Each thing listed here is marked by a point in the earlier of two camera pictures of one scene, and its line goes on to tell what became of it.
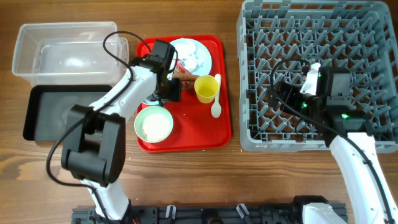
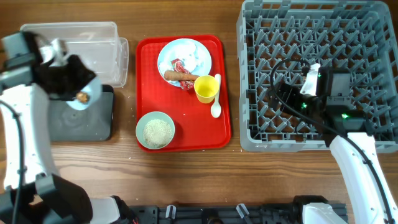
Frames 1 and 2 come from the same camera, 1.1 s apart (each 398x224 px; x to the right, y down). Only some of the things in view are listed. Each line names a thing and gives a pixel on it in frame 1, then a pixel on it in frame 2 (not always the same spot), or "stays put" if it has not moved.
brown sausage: (185, 76) stays put
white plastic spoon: (216, 109) stays put
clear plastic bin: (71, 53) stays put
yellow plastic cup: (206, 87) stays put
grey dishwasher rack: (360, 35) stays put
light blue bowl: (151, 102) → (92, 88)
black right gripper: (291, 92) stays put
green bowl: (147, 111) → (145, 119)
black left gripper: (175, 93) → (84, 74)
